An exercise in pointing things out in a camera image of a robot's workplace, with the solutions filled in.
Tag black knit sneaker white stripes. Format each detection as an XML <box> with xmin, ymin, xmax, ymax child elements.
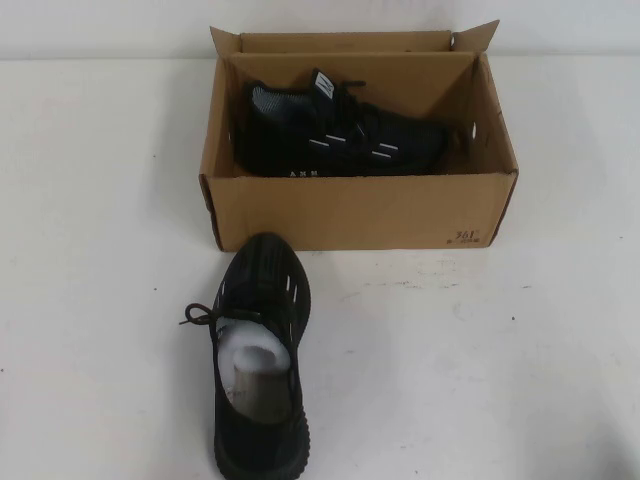
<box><xmin>175</xmin><ymin>232</ymin><xmax>314</xmax><ymax>480</ymax></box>
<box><xmin>238</xmin><ymin>67</ymin><xmax>451</xmax><ymax>179</ymax></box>

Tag brown cardboard shoe box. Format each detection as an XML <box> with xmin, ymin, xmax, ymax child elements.
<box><xmin>198</xmin><ymin>18</ymin><xmax>521</xmax><ymax>252</ymax></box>

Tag white foam shoe insert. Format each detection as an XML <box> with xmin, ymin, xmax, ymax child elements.
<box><xmin>215</xmin><ymin>322</ymin><xmax>292</xmax><ymax>376</ymax></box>

